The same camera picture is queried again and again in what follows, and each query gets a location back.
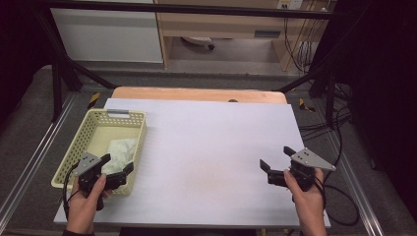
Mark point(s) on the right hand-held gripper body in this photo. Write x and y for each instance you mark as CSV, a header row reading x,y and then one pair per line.
x,y
309,162

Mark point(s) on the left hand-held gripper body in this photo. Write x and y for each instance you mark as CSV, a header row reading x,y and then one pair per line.
x,y
87,168

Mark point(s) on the pale green cloth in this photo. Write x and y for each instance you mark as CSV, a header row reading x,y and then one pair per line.
x,y
119,154

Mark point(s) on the yellow perforated plastic basket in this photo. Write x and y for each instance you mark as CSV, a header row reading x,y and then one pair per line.
x,y
98,131

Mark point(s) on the person's left hand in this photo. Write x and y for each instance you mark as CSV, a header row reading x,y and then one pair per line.
x,y
82,209

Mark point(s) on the person's right hand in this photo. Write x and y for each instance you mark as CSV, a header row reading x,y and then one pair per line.
x,y
308,205

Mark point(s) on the yellow black tape piece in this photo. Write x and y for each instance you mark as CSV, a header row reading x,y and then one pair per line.
x,y
93,100
305,105

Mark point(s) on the white table board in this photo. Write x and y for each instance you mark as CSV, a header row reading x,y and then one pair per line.
x,y
203,196

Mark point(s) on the black curtain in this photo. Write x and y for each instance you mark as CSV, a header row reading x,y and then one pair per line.
x,y
383,98
19,49

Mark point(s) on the wooden table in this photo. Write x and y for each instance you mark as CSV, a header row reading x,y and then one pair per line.
x,y
196,94

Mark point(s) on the white cabinet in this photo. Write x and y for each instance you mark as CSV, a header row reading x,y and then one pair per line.
x,y
108,36

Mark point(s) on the office chair base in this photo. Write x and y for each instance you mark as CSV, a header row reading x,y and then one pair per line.
x,y
200,41

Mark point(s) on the light wooden desk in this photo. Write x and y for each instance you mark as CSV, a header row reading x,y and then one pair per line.
x,y
226,23

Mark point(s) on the aluminium floor rail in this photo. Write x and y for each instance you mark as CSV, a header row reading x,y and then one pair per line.
x,y
36,154
357,187

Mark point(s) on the black metal frame stand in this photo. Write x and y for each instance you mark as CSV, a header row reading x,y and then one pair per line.
x,y
57,85
329,88

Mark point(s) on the white wall outlet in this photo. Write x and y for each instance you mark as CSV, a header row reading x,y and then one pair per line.
x,y
290,4

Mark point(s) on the black horizontal frame bar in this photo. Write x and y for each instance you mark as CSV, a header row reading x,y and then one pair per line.
x,y
196,10

